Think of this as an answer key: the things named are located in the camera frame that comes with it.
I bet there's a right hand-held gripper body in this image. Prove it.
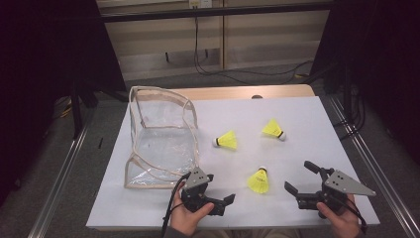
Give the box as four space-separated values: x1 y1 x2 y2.
294 167 377 220

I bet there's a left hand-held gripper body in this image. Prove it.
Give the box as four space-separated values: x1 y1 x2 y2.
180 166 229 217

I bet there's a yellow shuttlecock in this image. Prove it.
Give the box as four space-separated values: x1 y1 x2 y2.
212 129 238 151
262 118 287 142
247 166 270 195

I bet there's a clear plastic bag beige trim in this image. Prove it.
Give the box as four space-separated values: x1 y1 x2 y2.
123 85 201 190

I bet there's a person's right hand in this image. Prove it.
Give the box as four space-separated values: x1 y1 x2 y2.
315 193 364 238

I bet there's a person's left hand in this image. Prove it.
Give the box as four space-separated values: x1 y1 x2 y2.
168 190 216 237

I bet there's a white table sheet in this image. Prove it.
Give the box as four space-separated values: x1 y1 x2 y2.
85 95 380 230

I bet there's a light wooden table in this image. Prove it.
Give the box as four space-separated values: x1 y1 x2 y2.
132 83 316 102

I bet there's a black stand leg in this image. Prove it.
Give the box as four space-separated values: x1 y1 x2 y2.
70 77 100 140

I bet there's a black curtain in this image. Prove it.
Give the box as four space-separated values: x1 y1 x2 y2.
311 0 420 157
0 0 128 206

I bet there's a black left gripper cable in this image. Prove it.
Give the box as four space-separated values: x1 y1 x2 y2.
160 172 192 238

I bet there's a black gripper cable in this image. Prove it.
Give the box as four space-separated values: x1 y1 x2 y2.
160 172 192 238
330 194 368 236

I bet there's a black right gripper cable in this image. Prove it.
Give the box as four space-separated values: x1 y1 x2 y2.
330 194 368 236

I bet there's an aluminium floor rail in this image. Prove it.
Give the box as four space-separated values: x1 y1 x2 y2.
328 95 420 238
28 123 97 238

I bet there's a black floor cable bundle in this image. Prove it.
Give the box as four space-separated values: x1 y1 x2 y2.
333 83 366 142

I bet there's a black socket cable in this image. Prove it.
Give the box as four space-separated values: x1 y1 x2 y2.
192 6 315 85

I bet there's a yellow floor cable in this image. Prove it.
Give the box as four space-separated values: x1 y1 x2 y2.
58 97 73 120

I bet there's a white wall socket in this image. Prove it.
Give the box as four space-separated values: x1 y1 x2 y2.
188 0 213 9

